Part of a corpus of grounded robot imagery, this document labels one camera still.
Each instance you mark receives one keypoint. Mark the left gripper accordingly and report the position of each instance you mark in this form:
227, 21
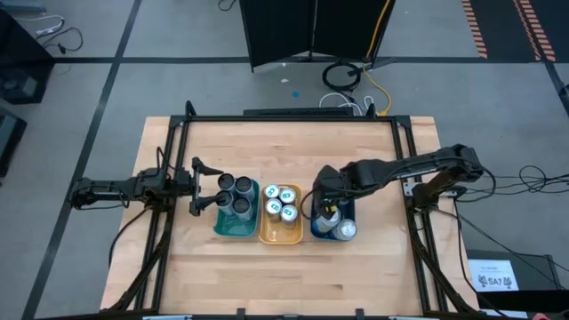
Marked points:
182, 184

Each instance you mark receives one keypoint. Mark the blue-grey plastic bin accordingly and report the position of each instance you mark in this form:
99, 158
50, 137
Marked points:
318, 232

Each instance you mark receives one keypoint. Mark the black mat with orange stripes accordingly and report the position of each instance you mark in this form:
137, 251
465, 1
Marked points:
502, 26

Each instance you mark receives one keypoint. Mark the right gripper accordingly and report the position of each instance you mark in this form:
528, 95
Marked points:
331, 184

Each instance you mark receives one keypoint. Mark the green plastic bin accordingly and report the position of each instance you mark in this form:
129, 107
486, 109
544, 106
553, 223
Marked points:
231, 229

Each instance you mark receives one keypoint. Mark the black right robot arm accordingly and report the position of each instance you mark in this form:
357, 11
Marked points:
400, 169

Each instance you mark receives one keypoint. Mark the black desk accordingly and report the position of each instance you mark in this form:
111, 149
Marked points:
18, 53

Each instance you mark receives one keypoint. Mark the white SA7 label sign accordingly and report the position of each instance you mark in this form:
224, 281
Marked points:
493, 275

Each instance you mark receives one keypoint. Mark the black folding screen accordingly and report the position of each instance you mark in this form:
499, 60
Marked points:
280, 31

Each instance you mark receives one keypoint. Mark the black metal table frame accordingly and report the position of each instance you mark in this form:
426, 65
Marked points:
258, 119

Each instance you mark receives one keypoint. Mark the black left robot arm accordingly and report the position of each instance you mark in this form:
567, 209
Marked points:
106, 186

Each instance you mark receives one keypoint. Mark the black frame clamp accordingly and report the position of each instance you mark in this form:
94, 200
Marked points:
360, 314
240, 313

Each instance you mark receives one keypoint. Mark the yellow plastic bin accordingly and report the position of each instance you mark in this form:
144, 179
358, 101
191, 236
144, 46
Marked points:
280, 235

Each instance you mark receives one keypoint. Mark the silver-top Spindrift can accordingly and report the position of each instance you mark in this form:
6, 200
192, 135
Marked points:
346, 229
328, 222

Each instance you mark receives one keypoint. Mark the black box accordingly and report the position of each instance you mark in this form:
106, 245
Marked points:
538, 275

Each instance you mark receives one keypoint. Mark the dark grey case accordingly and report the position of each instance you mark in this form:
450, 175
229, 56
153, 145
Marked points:
9, 138

